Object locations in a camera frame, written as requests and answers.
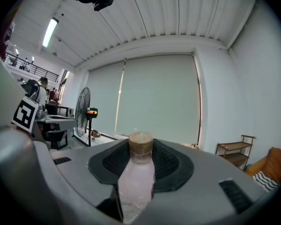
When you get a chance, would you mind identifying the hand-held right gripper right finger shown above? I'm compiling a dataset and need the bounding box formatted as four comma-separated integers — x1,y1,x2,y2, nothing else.
133,138,268,225

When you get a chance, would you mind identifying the long ceiling light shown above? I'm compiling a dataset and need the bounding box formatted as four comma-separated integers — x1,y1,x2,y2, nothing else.
42,17,59,48

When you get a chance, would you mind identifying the wide grey roller blind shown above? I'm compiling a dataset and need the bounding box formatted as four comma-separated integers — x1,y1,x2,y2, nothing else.
115,53,201,144

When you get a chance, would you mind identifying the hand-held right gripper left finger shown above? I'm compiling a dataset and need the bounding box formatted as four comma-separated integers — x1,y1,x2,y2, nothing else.
34,138,132,222

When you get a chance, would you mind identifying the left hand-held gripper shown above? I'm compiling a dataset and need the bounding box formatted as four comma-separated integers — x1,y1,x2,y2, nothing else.
0,43,115,225

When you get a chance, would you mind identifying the black and white striped cushion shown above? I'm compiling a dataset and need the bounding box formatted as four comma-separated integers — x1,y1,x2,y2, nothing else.
252,171,281,192

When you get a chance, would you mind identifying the black balcony railing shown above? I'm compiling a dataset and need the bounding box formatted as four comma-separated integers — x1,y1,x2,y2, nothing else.
4,52,60,83

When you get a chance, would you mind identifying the black cabinet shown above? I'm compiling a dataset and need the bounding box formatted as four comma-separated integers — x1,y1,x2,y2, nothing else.
45,103,75,117

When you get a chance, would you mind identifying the grey work table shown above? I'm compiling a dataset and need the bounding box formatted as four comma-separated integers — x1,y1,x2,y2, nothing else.
34,114,77,150

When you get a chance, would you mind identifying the clear plastic container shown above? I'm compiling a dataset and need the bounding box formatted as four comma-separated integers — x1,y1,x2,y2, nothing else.
118,131,156,225

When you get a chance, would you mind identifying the orange sofa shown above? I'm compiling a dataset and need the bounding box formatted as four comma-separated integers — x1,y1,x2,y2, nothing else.
245,146,281,185

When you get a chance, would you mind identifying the black standing fan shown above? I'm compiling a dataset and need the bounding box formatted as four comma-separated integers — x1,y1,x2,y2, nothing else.
74,86,99,147

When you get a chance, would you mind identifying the wooden shelf rack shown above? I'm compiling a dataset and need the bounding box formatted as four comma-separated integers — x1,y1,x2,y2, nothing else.
215,135,257,171

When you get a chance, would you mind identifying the narrow grey roller blind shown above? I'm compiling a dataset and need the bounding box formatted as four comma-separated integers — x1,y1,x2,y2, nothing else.
86,60,126,138

